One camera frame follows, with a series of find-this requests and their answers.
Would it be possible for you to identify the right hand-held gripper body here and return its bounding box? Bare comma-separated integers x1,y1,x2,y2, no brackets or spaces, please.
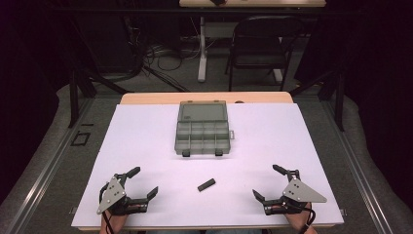
280,177,328,215

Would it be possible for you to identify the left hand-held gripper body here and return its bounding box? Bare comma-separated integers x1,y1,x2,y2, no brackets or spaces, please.
96,173,131,216

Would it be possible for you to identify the small black rectangular block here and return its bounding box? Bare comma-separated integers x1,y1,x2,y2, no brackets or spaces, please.
197,177,217,192

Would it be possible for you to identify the grey plastic compartment box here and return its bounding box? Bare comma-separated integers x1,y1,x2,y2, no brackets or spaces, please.
173,99,236,158

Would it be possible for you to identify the person's right hand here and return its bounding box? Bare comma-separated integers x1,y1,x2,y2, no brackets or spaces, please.
284,202,319,234

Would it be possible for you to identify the person's left hand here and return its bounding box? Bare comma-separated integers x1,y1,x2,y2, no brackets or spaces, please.
98,208,131,234

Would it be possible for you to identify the white board sheet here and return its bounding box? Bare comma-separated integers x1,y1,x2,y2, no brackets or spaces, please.
70,102,345,229

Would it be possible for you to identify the black folding chair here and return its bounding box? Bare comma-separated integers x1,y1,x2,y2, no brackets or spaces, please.
225,15,305,93

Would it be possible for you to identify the wooden desk with white legs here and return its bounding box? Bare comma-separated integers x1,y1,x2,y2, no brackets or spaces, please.
178,0,327,83

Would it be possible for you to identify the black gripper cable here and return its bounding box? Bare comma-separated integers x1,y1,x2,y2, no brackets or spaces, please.
300,208,317,234
98,181,116,234

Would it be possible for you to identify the aluminium floor rail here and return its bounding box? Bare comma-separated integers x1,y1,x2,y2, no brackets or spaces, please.
0,97,95,234
320,97,396,234

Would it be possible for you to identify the black metal frame stand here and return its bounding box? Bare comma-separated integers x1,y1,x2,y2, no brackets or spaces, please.
289,68,346,133
67,67,98,129

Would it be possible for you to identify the bundle of floor cables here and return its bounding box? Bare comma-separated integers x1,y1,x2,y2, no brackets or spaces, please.
139,40,203,74

